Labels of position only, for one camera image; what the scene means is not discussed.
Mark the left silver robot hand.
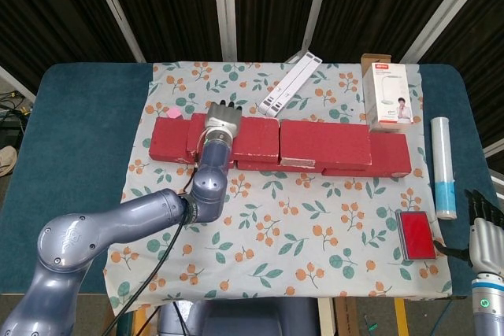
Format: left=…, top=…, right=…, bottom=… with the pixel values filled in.
left=204, top=100, right=243, bottom=138

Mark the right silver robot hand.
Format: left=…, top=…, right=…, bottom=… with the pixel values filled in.
left=432, top=188, right=504, bottom=274

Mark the red foam brick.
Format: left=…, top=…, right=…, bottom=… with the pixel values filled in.
left=149, top=116, right=237, bottom=164
left=228, top=154, right=324, bottom=175
left=321, top=132, right=412, bottom=179
left=186, top=113, right=281, bottom=164

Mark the red brick with worn end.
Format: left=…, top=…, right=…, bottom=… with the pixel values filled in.
left=278, top=119, right=373, bottom=171

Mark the red flat pad case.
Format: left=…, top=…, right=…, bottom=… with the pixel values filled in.
left=395, top=210, right=439, bottom=262

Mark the white folding stand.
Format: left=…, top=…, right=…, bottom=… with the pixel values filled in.
left=258, top=51, right=324, bottom=119

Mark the clear tube with blue band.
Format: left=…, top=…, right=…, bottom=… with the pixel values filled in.
left=429, top=116, right=458, bottom=220

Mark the floral print tablecloth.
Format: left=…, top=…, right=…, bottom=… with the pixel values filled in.
left=102, top=61, right=454, bottom=317

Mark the blue felt table cover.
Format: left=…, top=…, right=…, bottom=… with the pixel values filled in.
left=0, top=61, right=504, bottom=297

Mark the brown cardboard sheet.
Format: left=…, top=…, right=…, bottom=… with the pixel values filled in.
left=334, top=297, right=360, bottom=336

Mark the white lamp box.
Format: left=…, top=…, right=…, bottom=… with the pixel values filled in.
left=361, top=61, right=414, bottom=133

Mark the white table leg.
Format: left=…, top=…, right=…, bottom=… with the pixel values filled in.
left=317, top=297, right=335, bottom=336

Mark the grey-blue robot torso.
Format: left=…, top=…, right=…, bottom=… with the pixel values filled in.
left=157, top=297, right=320, bottom=336

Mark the beige shoe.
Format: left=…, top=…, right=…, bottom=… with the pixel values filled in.
left=0, top=145, right=19, bottom=176

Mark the blue cable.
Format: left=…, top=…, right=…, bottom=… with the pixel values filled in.
left=431, top=297, right=454, bottom=336

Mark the white frame post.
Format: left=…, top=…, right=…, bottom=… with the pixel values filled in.
left=85, top=0, right=147, bottom=64
left=400, top=0, right=495, bottom=64
left=302, top=0, right=334, bottom=56
left=211, top=0, right=238, bottom=62

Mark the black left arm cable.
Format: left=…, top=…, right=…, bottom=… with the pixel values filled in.
left=102, top=150, right=202, bottom=336

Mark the yellow green cable bundle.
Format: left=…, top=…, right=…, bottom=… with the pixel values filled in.
left=0, top=90, right=35, bottom=116

